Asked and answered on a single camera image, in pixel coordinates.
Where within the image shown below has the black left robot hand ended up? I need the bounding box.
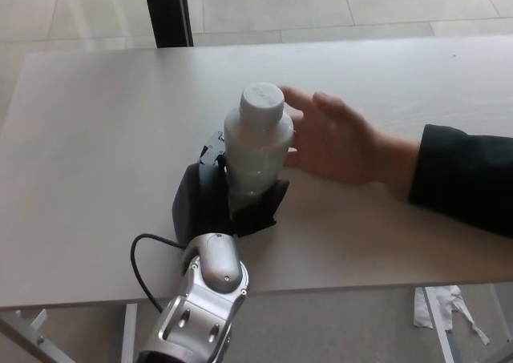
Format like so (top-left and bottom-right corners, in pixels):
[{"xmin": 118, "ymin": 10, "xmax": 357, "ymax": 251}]
[{"xmin": 171, "ymin": 130, "xmax": 290, "ymax": 244}]

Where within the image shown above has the person's dark-sleeved forearm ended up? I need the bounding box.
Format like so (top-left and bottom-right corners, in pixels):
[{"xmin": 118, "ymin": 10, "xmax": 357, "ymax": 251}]
[{"xmin": 407, "ymin": 123, "xmax": 513, "ymax": 238}]

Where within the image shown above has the white slanted table leg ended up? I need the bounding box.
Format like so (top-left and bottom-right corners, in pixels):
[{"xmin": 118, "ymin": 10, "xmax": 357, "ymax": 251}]
[{"xmin": 421, "ymin": 285, "xmax": 456, "ymax": 363}]

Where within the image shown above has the black vertical post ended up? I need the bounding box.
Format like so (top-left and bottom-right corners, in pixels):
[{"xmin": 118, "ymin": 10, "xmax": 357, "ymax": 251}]
[{"xmin": 142, "ymin": 0, "xmax": 195, "ymax": 48}]

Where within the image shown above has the person's bare hand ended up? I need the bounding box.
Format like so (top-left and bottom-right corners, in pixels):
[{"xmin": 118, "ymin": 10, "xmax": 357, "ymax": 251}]
[{"xmin": 280, "ymin": 85, "xmax": 422, "ymax": 187}]

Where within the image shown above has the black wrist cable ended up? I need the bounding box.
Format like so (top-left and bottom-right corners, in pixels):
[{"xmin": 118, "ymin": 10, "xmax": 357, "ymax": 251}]
[{"xmin": 130, "ymin": 233, "xmax": 188, "ymax": 312}]

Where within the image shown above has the grey diagonal frame bar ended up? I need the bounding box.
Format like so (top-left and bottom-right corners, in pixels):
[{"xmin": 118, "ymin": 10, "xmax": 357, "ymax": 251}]
[{"xmin": 0, "ymin": 313, "xmax": 75, "ymax": 363}]

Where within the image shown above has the white metal bracket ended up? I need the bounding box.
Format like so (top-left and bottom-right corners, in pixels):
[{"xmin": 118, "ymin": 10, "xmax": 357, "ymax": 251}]
[{"xmin": 15, "ymin": 309, "xmax": 47, "ymax": 332}]

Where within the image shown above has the crumpled white paper scrap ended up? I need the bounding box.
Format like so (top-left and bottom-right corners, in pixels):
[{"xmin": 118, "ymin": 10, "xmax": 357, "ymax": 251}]
[{"xmin": 412, "ymin": 284, "xmax": 491, "ymax": 346}]

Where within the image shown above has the white-capped clear plastic bottle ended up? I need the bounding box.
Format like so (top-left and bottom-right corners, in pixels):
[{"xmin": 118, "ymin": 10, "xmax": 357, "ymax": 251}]
[{"xmin": 222, "ymin": 82, "xmax": 296, "ymax": 212}]

